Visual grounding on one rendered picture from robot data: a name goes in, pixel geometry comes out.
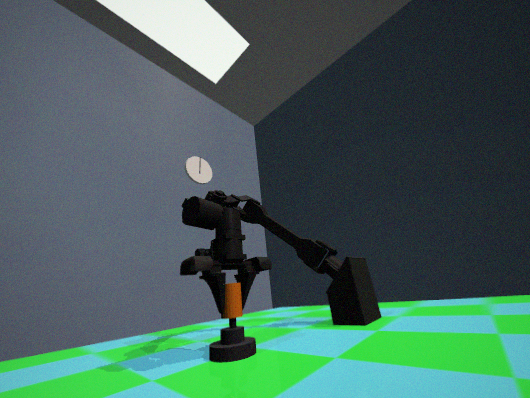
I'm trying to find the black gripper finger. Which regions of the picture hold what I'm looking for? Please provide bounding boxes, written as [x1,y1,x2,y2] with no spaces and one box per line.
[234,271,259,310]
[199,273,226,314]

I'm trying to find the orange cylindrical knob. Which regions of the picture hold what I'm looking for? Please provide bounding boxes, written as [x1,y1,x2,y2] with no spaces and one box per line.
[221,283,243,320]

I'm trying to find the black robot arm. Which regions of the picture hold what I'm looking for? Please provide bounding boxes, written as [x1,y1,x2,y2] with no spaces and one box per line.
[181,190,343,279]

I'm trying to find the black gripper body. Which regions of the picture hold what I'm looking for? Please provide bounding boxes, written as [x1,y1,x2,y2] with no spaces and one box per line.
[180,229,272,276]

